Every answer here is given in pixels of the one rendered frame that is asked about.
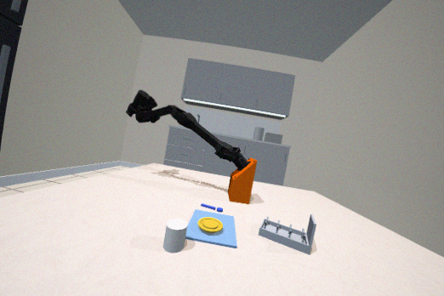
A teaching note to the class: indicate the blue flat mat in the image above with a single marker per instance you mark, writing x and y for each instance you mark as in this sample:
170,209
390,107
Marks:
226,237

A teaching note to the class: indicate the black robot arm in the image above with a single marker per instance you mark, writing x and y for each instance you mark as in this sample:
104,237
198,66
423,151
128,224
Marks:
142,105

